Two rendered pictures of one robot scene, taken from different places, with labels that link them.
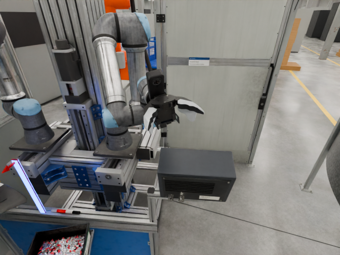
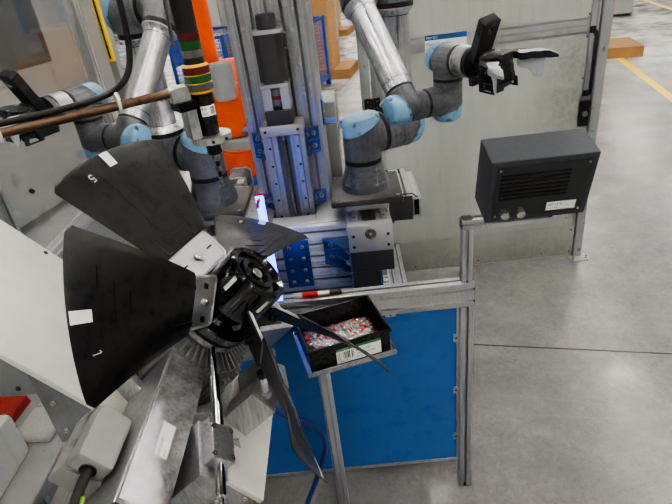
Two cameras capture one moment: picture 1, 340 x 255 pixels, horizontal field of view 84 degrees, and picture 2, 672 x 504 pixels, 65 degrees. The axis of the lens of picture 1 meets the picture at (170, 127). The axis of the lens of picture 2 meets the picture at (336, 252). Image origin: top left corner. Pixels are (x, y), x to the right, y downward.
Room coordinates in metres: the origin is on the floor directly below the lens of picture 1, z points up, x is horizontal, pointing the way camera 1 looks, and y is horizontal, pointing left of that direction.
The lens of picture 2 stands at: (-0.70, 0.50, 1.69)
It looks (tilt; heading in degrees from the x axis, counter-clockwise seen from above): 29 degrees down; 357
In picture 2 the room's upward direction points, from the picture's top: 7 degrees counter-clockwise
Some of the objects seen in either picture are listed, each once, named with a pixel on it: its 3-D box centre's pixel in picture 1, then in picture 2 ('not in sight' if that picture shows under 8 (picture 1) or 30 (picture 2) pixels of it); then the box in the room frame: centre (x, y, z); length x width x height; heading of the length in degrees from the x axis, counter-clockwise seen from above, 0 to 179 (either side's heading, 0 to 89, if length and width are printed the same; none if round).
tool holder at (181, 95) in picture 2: not in sight; (200, 113); (0.21, 0.65, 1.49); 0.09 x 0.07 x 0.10; 120
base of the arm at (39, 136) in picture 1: (37, 130); (211, 187); (0.95, 0.78, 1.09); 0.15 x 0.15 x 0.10
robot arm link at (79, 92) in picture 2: not in sight; (82, 101); (0.80, 1.04, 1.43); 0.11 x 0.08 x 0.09; 148
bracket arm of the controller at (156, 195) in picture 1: (175, 195); (505, 218); (0.52, -0.02, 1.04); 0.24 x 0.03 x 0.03; 85
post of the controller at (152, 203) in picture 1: (152, 205); (466, 249); (0.53, 0.08, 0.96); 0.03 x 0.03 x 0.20; 85
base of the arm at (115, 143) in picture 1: (118, 135); (364, 171); (0.89, 0.29, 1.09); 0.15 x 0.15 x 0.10
